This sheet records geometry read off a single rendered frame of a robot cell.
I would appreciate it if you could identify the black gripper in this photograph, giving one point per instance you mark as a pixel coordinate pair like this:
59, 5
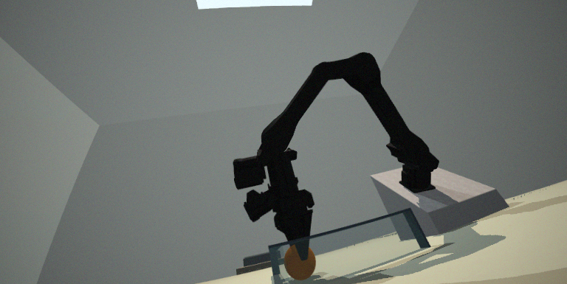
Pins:
292, 217

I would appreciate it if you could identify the clear low wall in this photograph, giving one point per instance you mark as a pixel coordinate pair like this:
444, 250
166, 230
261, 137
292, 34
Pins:
331, 257

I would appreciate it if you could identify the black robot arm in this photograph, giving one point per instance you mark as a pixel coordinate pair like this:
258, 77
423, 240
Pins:
362, 73

